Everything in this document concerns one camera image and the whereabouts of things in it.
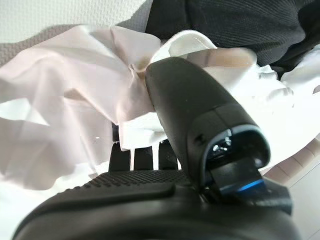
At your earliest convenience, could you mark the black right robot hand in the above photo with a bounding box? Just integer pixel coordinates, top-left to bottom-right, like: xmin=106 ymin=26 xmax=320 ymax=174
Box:
xmin=11 ymin=56 xmax=305 ymax=240

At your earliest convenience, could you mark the black garment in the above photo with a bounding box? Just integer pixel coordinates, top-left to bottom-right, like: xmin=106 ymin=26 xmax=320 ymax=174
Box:
xmin=144 ymin=0 xmax=320 ymax=78

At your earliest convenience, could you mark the tan upholstered bed base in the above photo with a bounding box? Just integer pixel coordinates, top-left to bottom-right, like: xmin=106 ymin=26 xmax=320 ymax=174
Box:
xmin=259 ymin=137 xmax=320 ymax=191

